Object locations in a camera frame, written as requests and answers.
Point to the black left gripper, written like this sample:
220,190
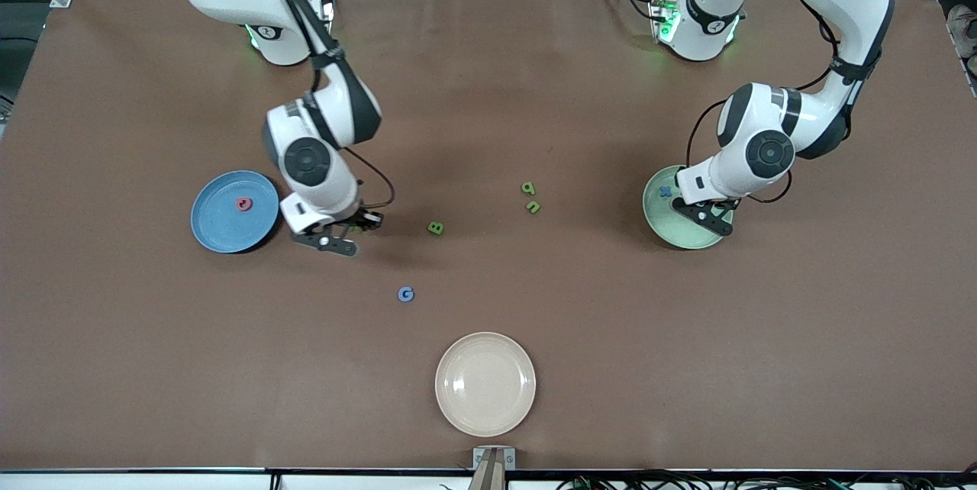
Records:
736,204

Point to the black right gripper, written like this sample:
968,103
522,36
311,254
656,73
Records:
357,220

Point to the green foam letter B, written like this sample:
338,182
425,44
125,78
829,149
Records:
436,228

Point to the blue foam letter G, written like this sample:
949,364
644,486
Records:
406,294

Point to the red foam letter Q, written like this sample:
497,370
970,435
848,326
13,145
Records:
244,204

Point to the green plate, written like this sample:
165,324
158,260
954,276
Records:
672,234

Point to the blue plate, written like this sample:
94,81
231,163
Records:
229,234

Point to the beige plate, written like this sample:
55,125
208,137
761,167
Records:
485,383

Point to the light sneaker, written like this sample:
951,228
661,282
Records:
963,30

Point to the grey mounting bracket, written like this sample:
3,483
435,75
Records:
476,453

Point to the brown angled post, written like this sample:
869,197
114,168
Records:
490,475

